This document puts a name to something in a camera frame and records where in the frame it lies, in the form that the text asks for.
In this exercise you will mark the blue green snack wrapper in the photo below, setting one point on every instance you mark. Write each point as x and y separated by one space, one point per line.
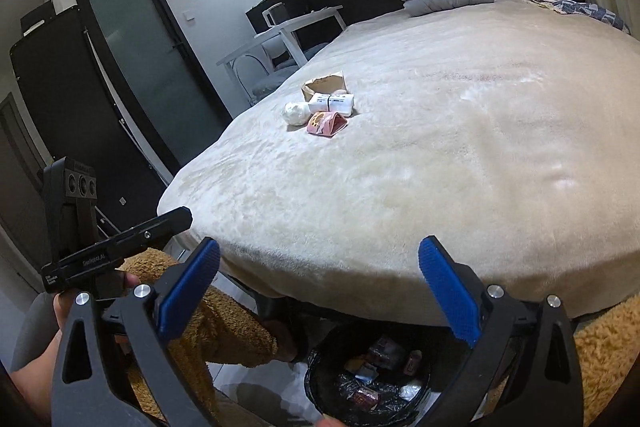
366 374

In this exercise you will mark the black trash bin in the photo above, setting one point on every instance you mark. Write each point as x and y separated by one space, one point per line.
320 382

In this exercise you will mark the beige bed blanket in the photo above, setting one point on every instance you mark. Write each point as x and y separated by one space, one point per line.
425 132

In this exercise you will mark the person's left hand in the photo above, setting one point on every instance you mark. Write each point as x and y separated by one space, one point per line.
64 309

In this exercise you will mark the black storage box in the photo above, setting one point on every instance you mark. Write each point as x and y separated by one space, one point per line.
37 17

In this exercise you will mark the brown fuzzy rug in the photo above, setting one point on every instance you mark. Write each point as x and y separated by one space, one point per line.
225 322

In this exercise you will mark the grey chair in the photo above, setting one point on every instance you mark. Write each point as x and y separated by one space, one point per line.
265 84

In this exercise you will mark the frosted glass door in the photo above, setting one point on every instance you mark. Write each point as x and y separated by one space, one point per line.
140 47

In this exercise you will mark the black wardrobe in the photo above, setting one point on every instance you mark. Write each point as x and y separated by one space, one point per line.
65 97

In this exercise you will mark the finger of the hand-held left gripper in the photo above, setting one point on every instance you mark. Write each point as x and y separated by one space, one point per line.
155 239
155 219

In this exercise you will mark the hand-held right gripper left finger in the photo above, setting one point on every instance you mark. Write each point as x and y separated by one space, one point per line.
190 289

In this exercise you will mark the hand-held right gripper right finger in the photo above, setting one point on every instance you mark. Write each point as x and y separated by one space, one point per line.
450 292

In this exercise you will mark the brown paper bag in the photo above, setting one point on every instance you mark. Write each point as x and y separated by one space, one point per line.
325 84

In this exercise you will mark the white tissue ball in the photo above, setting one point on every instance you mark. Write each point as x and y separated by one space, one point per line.
296 113

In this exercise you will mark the pink snack wrapper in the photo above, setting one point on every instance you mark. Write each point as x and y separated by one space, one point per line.
325 124

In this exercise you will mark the blue patterned cloth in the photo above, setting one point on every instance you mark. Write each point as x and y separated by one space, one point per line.
585 9

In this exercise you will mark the person's left forearm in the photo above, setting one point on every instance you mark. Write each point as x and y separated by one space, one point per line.
30 367

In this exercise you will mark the white banded packet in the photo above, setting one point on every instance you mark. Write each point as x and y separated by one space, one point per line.
332 103

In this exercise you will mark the white desk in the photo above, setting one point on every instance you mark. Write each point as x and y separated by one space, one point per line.
310 18

